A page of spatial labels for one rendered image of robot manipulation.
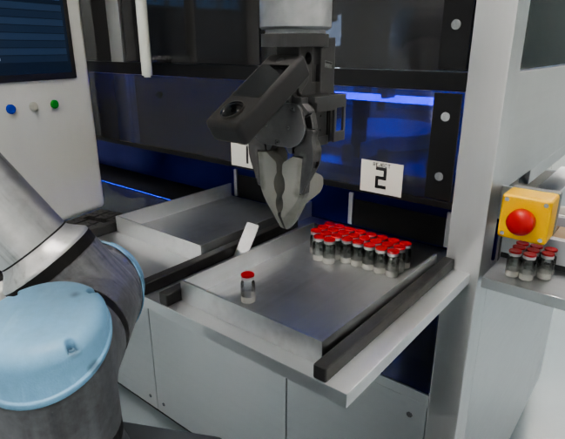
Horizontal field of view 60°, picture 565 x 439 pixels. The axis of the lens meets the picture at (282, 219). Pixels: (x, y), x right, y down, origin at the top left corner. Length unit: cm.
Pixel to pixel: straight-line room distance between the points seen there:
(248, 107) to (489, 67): 46
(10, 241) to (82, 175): 90
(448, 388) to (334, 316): 38
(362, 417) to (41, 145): 101
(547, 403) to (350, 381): 162
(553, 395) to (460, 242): 140
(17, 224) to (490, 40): 68
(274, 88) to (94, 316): 27
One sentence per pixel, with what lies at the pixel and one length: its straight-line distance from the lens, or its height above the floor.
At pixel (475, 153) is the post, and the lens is 85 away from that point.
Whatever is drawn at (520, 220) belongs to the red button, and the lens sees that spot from 82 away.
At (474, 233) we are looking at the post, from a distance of 89.
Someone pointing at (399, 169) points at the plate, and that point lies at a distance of 91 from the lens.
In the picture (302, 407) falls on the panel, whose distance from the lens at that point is 129.
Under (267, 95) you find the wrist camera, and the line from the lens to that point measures 48.
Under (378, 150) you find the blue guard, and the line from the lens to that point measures 92.
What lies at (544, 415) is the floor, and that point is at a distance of 212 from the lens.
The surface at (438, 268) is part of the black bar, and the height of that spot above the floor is 90.
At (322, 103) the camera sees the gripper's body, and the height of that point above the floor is 119.
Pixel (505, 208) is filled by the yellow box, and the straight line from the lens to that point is 85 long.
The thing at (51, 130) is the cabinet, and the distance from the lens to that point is 141.
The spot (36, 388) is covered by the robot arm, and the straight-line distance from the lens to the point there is 48.
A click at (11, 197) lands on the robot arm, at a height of 110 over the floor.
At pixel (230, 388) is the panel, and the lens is 146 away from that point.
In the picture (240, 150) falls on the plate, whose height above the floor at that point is 103.
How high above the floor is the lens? 125
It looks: 19 degrees down
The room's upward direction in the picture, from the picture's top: straight up
